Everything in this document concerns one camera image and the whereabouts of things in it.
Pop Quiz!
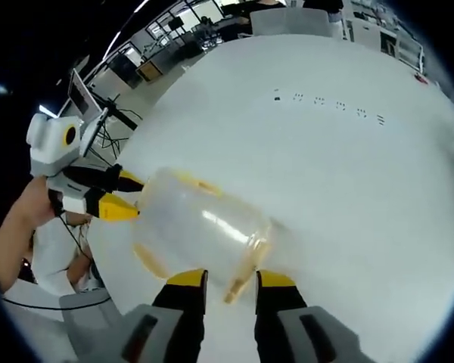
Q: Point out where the grey chair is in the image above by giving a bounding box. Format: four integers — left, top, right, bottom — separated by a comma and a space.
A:
58, 292, 120, 363

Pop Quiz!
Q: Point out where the white chair back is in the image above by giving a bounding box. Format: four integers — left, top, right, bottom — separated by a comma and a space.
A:
248, 8, 332, 39

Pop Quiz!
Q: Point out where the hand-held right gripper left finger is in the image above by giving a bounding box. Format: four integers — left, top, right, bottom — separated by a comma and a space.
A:
120, 268, 210, 363

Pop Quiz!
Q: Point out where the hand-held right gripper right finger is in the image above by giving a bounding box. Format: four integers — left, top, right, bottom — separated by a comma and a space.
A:
254, 269, 365, 363

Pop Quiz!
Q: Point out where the wooden box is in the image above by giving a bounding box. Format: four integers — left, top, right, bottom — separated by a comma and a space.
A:
135, 59, 164, 82

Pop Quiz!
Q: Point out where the clear container with yellow clips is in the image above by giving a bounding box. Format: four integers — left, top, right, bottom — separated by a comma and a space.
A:
131, 166, 278, 306

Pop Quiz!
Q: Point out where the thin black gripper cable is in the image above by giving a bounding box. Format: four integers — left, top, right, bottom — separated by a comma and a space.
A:
56, 211, 95, 265

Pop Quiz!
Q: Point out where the clear plastic container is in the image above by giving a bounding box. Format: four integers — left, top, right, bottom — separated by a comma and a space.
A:
138, 172, 272, 288

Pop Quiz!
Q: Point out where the white shelf unit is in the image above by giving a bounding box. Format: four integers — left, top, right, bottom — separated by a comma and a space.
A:
347, 0, 429, 73

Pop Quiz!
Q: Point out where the person's left hand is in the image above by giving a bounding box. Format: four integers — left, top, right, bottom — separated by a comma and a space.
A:
6, 176, 61, 228

